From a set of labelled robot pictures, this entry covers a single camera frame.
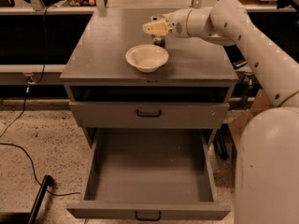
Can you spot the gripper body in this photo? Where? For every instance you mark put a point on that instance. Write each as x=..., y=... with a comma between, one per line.
x=177, y=23

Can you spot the redbull can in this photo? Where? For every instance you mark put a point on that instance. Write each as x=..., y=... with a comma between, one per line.
x=158, y=41

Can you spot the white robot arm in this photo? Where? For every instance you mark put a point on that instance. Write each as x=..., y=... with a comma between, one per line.
x=267, y=162

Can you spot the grey drawer cabinet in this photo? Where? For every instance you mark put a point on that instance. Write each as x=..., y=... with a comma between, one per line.
x=97, y=71

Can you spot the closed grey top drawer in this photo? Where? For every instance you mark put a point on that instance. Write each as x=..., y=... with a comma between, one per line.
x=149, y=115

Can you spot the open grey middle drawer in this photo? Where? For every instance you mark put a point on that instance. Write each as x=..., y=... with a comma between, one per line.
x=149, y=175

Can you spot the white bowl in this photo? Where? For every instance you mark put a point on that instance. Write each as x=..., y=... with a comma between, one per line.
x=147, y=58

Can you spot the small black device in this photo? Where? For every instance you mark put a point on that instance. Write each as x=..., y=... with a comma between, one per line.
x=239, y=64

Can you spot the open cardboard box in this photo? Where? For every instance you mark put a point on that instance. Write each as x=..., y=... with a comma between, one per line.
x=259, y=105

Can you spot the black metal leg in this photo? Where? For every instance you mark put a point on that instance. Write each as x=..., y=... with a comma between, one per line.
x=47, y=182

